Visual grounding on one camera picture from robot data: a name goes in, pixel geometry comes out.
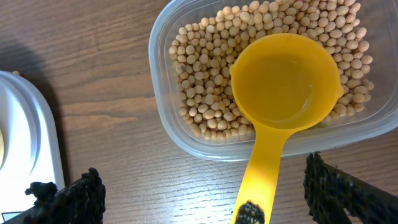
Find yellow measuring scoop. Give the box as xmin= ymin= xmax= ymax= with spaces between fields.
xmin=229 ymin=33 xmax=344 ymax=223

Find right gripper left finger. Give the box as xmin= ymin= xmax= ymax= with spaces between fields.
xmin=5 ymin=167 xmax=106 ymax=224

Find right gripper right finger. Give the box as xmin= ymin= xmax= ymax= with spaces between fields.
xmin=303 ymin=152 xmax=397 ymax=224

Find white digital kitchen scale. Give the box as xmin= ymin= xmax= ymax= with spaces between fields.
xmin=1 ymin=71 xmax=65 ymax=222

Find clear plastic container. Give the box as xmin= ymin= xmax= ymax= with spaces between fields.
xmin=149 ymin=0 xmax=397 ymax=161

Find soybeans in container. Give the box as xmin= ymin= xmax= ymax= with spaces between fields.
xmin=168 ymin=0 xmax=374 ymax=140

